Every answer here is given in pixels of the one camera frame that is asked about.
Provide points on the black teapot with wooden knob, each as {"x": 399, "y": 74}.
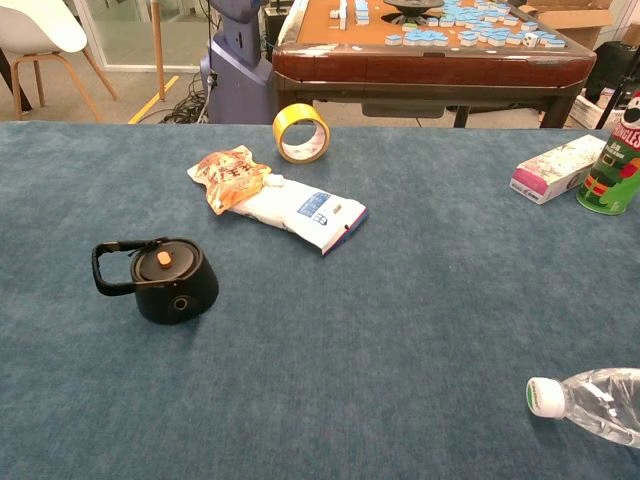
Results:
{"x": 165, "y": 300}

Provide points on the purple robot base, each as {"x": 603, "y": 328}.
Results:
{"x": 235, "y": 75}

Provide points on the white packet with blue edge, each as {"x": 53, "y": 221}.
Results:
{"x": 300, "y": 210}

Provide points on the blue table cloth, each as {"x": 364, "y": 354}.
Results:
{"x": 350, "y": 325}

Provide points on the orange spouted snack pouch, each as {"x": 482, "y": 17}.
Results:
{"x": 227, "y": 175}

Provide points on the yellow tape roll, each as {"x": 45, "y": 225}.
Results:
{"x": 292, "y": 117}

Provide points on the brown mahjong table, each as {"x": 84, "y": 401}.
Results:
{"x": 425, "y": 70}

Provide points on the upright white mahjong tile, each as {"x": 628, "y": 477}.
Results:
{"x": 342, "y": 12}

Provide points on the green mahjong tile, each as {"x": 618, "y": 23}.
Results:
{"x": 409, "y": 26}

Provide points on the white floral carton box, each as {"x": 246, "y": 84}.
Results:
{"x": 555, "y": 167}

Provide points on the wooden pole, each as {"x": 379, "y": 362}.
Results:
{"x": 158, "y": 50}

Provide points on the black round dish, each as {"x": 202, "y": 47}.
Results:
{"x": 412, "y": 5}

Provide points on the white dotted mahjong tile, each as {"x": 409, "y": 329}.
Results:
{"x": 531, "y": 39}

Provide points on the green Pringles can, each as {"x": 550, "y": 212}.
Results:
{"x": 612, "y": 170}

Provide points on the clear plastic water bottle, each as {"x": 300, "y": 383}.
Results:
{"x": 595, "y": 405}

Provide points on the black bag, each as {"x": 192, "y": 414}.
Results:
{"x": 607, "y": 65}

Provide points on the brown cardboard box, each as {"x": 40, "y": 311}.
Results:
{"x": 575, "y": 20}

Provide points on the white chair with wooden legs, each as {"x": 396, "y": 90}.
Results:
{"x": 35, "y": 25}

